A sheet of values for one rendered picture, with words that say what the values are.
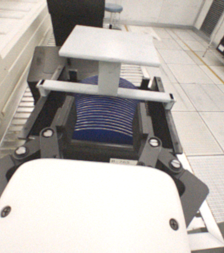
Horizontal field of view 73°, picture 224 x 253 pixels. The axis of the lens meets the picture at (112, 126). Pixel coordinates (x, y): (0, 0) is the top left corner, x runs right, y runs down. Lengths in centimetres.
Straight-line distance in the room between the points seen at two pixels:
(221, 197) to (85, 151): 140
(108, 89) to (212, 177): 143
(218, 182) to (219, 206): 20
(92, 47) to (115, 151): 14
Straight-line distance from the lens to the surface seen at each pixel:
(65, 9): 98
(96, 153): 23
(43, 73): 62
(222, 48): 349
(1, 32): 96
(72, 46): 21
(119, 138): 24
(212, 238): 49
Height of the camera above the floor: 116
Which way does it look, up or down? 49 degrees down
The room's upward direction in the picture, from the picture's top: 8 degrees clockwise
